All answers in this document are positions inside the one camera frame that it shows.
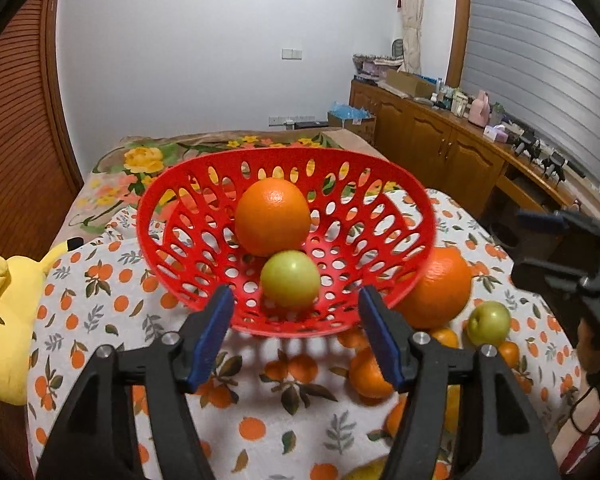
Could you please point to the floral blanket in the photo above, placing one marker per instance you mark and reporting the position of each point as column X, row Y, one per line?
column 130, row 160

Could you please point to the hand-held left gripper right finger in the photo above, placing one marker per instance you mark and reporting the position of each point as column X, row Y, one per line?
column 380, row 340

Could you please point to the black flat device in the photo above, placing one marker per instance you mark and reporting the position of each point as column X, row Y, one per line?
column 312, row 124

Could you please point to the white wall socket strip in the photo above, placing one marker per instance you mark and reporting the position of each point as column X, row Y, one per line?
column 280, row 119

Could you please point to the yellow-green apple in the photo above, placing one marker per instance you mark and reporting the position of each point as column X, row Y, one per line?
column 489, row 323

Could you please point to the pink tissue box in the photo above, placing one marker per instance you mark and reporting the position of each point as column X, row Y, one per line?
column 495, row 134

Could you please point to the grey window blind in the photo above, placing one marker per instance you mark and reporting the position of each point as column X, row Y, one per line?
column 530, row 35

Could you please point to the yellow plush toy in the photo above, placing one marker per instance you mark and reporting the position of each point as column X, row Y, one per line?
column 5, row 320

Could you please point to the open cardboard box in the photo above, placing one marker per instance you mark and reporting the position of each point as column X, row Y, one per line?
column 405, row 85

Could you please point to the wooden sideboard cabinet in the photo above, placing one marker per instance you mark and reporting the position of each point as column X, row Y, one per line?
column 430, row 135

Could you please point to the brown louvered wardrobe door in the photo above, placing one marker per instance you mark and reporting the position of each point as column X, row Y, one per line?
column 15, row 135

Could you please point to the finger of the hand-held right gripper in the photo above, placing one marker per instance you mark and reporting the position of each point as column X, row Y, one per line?
column 545, row 277
column 535, row 220

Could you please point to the beige curtain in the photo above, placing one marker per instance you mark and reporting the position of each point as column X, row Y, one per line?
column 411, row 10

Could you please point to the white wall switch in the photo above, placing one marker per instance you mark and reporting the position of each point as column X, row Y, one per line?
column 292, row 53

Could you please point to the green apple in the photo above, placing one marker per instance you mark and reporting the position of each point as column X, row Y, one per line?
column 290, row 280

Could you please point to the tray of small clutter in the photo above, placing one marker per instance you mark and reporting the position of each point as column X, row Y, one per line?
column 375, row 63

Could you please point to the red perforated plastic basket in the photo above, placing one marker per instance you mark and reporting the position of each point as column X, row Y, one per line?
column 290, row 322

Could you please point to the black desk gadget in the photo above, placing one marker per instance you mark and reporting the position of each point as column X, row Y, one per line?
column 554, row 166
column 526, row 142

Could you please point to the large orange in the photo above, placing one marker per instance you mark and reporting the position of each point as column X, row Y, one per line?
column 272, row 215
column 440, row 290

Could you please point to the group of small bottles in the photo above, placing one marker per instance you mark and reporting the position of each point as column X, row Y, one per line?
column 452, row 102

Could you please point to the person's right forearm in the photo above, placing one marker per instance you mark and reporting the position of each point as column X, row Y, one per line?
column 591, row 347

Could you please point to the yellowish tangerine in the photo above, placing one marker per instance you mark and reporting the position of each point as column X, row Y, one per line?
column 452, row 410

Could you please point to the small grey fan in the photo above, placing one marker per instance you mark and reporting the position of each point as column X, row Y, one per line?
column 397, row 49

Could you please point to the cardboard box with blue bags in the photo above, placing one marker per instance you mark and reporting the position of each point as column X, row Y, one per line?
column 352, row 122

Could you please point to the orange print tablecloth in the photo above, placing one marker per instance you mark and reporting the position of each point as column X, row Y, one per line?
column 280, row 440

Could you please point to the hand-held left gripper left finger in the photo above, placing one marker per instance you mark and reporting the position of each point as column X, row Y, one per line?
column 210, row 340

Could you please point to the pink bottle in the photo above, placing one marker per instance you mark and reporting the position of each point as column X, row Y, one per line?
column 479, row 110

